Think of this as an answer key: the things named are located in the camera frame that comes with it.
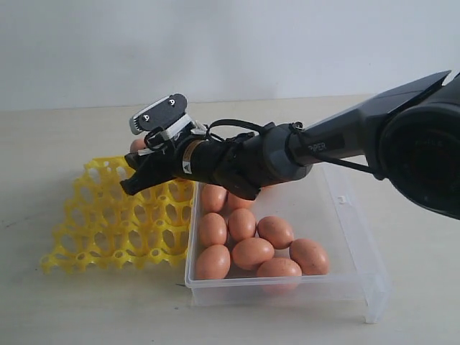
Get clear plastic bin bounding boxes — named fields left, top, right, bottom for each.
left=185, top=164, right=390, bottom=323

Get yellow plastic egg tray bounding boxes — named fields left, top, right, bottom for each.
left=40, top=157, right=197, bottom=273

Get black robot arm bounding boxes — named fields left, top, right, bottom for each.
left=121, top=71, right=459, bottom=219

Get black cable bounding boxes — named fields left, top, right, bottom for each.
left=206, top=119, right=267, bottom=143

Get brown egg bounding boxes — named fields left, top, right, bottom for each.
left=231, top=237, right=275, bottom=270
left=227, top=193, right=254, bottom=210
left=201, top=184, right=227, bottom=213
left=198, top=212, right=227, bottom=247
left=228, top=208, right=257, bottom=242
left=257, top=257, right=302, bottom=295
left=195, top=244, right=231, bottom=280
left=260, top=185, right=276, bottom=194
left=129, top=139, right=147, bottom=153
left=257, top=216, right=294, bottom=249
left=289, top=239, right=330, bottom=275

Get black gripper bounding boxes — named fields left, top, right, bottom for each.
left=120, top=131, right=266, bottom=201

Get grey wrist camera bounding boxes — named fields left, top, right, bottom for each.
left=129, top=93, right=192, bottom=140

